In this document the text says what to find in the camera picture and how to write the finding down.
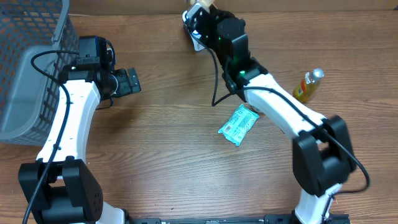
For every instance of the green lid white jar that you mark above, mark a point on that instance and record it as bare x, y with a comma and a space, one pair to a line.
256, 109

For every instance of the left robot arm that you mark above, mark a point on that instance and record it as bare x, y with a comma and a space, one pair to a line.
58, 186

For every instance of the grey plastic mesh basket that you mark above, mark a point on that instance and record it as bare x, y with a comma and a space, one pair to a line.
37, 37

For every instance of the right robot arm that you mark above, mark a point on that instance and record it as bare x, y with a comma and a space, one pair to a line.
321, 148

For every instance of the white barcode scanner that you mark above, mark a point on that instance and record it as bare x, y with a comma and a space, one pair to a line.
190, 19

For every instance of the yellow oil bottle silver cap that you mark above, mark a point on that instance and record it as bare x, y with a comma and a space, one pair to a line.
308, 85

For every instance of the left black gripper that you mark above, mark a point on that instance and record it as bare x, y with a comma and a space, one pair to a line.
127, 87

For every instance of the brown snack pouch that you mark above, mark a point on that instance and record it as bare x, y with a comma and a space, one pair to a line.
203, 3

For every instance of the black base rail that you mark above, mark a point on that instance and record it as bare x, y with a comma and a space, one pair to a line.
202, 221

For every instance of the mint green snack bar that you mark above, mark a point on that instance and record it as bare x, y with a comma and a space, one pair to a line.
239, 124

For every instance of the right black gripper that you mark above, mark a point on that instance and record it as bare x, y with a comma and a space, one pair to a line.
199, 18

